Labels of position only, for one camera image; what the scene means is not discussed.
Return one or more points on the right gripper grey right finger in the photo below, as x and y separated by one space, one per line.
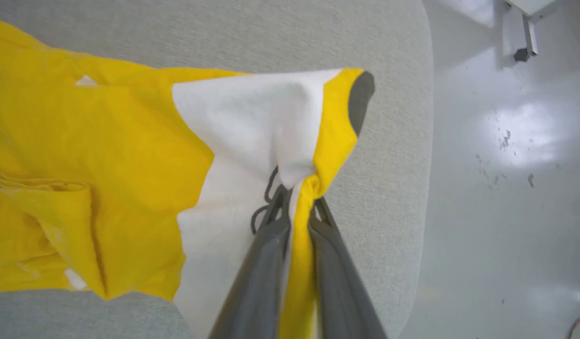
339 292

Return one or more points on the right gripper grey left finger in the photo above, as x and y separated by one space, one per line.
261 282

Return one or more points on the yellow cat face shirt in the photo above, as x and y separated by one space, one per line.
106 141

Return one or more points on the grey metal table leg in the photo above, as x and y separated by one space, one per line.
530 33

